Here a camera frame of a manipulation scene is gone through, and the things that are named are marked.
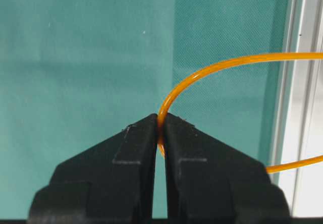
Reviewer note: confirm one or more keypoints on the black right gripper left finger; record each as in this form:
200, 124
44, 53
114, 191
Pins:
112, 180

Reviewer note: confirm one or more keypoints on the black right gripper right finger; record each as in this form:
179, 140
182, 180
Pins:
209, 180

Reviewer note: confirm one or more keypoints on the orange rubber band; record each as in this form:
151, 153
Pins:
246, 60

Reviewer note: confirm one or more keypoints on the green table cloth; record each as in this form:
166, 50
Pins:
75, 72

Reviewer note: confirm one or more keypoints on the silver aluminium extrusion rail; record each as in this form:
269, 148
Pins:
297, 129

